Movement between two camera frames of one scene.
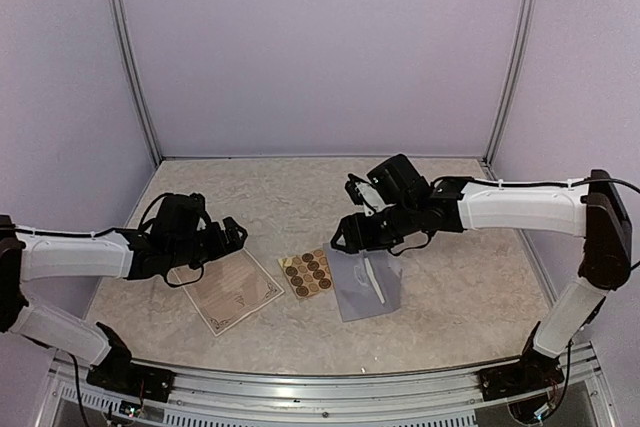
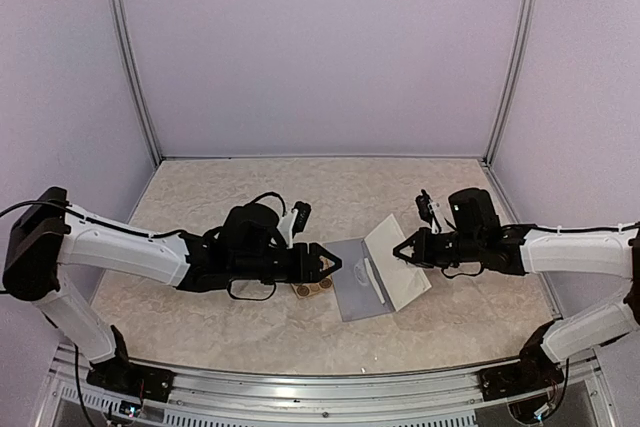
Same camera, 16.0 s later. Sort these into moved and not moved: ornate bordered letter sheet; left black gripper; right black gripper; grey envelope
Moved: left black gripper; ornate bordered letter sheet; right black gripper
Not moved: grey envelope
